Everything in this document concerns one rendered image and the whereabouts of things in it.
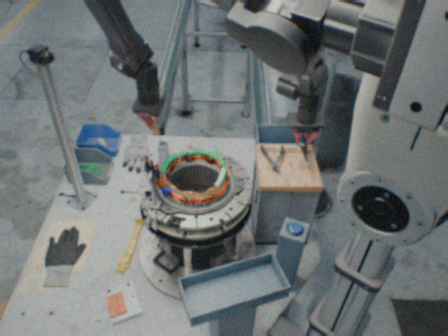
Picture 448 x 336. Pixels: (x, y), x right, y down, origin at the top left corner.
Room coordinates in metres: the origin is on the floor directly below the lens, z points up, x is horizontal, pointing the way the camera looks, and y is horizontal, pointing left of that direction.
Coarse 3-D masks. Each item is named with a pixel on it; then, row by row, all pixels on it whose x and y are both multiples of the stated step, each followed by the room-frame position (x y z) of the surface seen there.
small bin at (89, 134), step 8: (88, 128) 1.42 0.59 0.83; (96, 128) 1.43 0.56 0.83; (104, 128) 1.43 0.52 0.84; (112, 128) 1.43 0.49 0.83; (80, 136) 1.36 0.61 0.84; (88, 136) 1.42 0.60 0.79; (96, 136) 1.42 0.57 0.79; (104, 136) 1.42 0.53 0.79; (112, 136) 1.43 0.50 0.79; (120, 136) 1.40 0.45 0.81; (80, 144) 1.29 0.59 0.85; (88, 144) 1.29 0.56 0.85; (96, 144) 1.29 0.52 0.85; (112, 144) 1.38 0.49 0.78; (120, 144) 1.38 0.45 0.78; (104, 152) 1.30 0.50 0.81; (112, 152) 1.30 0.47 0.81
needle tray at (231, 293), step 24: (240, 264) 0.60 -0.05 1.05; (264, 264) 0.63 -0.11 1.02; (192, 288) 0.55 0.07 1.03; (216, 288) 0.55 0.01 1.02; (240, 288) 0.55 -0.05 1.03; (264, 288) 0.56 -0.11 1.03; (288, 288) 0.54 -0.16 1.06; (192, 312) 0.49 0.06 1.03; (216, 312) 0.47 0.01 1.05; (240, 312) 0.51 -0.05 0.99
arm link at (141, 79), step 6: (150, 60) 0.91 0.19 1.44; (150, 66) 0.89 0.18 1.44; (156, 66) 0.90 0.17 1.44; (144, 72) 0.87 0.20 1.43; (150, 72) 0.88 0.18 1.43; (156, 72) 0.89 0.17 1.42; (138, 78) 0.88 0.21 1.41; (144, 78) 0.87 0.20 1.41; (150, 78) 0.88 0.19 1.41; (156, 78) 0.89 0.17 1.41; (138, 84) 0.88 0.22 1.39; (144, 84) 0.88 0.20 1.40; (150, 84) 0.88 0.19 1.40
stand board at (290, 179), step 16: (256, 144) 1.07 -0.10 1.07; (272, 144) 1.07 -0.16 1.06; (256, 160) 1.00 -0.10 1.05; (288, 160) 0.99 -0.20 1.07; (304, 160) 1.00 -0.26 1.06; (272, 176) 0.92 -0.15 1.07; (288, 176) 0.92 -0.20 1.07; (304, 176) 0.92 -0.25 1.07; (304, 192) 0.88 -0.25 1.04; (320, 192) 0.88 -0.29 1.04
